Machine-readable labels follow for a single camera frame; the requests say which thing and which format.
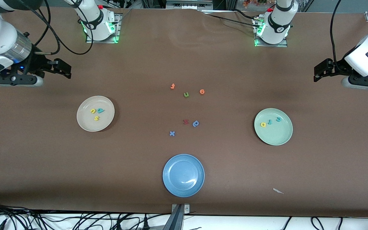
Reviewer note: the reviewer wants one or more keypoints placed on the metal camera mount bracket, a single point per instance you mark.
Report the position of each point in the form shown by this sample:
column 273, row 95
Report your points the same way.
column 179, row 220

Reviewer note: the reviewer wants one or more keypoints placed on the white paper scrap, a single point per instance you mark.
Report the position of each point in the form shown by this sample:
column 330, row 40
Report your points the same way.
column 278, row 191

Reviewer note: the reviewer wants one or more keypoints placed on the beige brown plate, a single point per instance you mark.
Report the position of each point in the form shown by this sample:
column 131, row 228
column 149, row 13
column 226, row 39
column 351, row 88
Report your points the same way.
column 88, row 123

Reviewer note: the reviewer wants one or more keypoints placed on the blue plate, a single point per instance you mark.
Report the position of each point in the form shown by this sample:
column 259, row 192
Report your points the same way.
column 183, row 175

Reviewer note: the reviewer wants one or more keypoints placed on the light green plate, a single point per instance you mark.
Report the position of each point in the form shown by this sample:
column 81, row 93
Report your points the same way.
column 275, row 134

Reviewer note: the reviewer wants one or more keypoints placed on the blue foam letter a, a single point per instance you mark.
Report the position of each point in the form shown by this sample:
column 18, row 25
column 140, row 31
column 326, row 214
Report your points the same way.
column 195, row 123

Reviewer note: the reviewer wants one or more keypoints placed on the grey equipment box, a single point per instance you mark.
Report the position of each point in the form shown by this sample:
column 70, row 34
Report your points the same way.
column 187, row 3

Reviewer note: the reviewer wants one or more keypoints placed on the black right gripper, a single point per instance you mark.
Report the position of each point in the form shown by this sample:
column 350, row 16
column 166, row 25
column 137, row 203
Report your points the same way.
column 38, row 62

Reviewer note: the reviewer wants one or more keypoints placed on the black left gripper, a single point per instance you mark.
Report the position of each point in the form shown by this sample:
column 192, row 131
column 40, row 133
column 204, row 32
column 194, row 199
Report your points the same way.
column 338, row 66

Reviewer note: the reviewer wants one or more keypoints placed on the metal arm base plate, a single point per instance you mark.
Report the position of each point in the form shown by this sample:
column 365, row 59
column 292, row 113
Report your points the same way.
column 272, row 45
column 118, row 32

